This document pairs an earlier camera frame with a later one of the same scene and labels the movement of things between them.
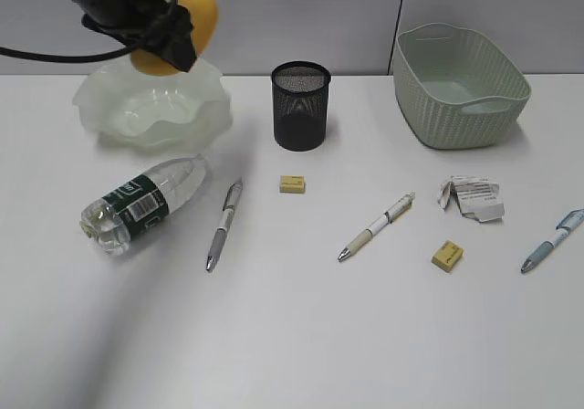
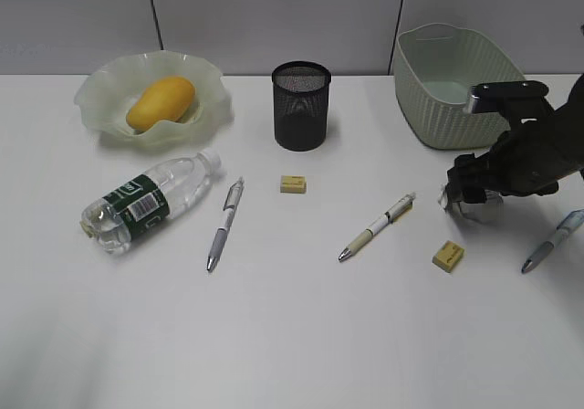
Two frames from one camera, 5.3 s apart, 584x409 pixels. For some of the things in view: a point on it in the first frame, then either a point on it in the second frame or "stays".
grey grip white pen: (230, 204) stays
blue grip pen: (570, 223) stays
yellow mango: (203, 14) -> (165, 99)
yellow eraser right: (447, 256) stays
